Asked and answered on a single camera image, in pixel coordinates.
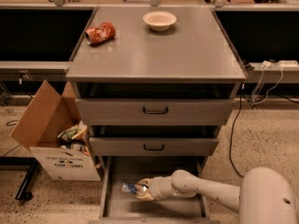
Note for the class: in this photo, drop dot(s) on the grey middle drawer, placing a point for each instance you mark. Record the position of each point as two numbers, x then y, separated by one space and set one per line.
153 146

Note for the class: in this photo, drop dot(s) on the grey bottom drawer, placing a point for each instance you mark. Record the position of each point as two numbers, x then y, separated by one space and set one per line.
118 207

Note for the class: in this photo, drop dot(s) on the crushed blue silver redbull can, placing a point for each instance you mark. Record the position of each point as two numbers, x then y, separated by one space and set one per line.
134 188

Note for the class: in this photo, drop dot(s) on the crushed orange soda can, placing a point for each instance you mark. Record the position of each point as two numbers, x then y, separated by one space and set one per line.
100 33

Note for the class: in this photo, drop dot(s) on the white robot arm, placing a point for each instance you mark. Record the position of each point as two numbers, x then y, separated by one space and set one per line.
264 196

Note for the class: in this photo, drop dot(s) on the grey drawer cabinet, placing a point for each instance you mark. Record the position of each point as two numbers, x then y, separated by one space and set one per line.
191 60

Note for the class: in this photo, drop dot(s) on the black table leg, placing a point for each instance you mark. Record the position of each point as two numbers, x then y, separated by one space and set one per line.
30 166

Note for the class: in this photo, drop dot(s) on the grey drawer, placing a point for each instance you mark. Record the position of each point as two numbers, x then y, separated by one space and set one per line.
118 207
153 146
159 112

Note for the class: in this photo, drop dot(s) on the grey top drawer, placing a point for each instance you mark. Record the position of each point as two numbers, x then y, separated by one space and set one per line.
159 112

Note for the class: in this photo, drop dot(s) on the white power strip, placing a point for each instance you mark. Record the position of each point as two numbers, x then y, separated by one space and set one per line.
288 64

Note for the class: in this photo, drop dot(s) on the cardboard box with trash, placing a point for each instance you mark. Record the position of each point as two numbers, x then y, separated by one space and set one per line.
51 129

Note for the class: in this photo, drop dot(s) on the white paper bowl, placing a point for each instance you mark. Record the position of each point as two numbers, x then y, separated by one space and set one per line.
159 21

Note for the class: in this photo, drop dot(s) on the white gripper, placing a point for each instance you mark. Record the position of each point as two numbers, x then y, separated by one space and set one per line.
159 187

